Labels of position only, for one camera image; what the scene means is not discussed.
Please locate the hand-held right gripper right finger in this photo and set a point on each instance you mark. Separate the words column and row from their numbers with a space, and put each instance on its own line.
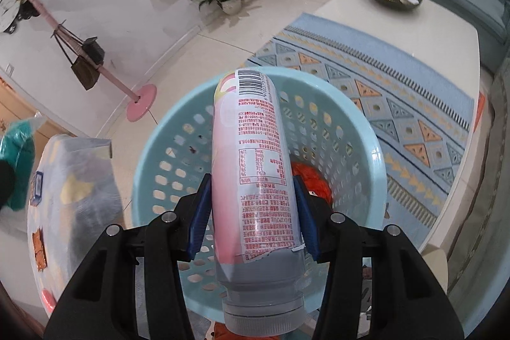
column 308, row 228

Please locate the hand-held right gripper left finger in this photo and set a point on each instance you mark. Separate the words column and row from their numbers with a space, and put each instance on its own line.
column 199, row 220

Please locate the teal packet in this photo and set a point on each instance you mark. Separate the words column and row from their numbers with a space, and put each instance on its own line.
column 20, row 149

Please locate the orange plastic bag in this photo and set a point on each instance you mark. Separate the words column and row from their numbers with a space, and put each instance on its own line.
column 314, row 180

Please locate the light blue plastic basket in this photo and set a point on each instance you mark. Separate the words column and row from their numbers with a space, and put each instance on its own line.
column 138, row 184

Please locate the pink plastic bottle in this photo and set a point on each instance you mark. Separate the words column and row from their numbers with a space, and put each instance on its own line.
column 255, row 172

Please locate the blue carton box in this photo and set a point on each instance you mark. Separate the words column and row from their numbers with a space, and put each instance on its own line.
column 38, row 186

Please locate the pink packet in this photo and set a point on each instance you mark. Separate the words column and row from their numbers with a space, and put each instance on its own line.
column 48, row 302

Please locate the brown tote bag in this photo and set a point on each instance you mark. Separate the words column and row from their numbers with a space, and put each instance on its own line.
column 85, row 75

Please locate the pink coat rack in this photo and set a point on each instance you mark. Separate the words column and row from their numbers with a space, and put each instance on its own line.
column 115, row 79

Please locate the small black bag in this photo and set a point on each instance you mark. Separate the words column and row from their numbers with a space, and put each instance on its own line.
column 95, row 51

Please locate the blue patterned rug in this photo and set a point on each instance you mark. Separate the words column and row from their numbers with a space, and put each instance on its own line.
column 398, row 85

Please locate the black hat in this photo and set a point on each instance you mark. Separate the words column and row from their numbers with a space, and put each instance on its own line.
column 27, row 11

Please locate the grey-green cloth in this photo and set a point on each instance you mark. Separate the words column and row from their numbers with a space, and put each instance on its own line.
column 486, row 204

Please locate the white coffee table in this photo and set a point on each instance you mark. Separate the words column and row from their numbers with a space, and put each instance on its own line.
column 438, row 25

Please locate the white light switch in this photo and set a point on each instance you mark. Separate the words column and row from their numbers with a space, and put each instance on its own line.
column 8, row 69

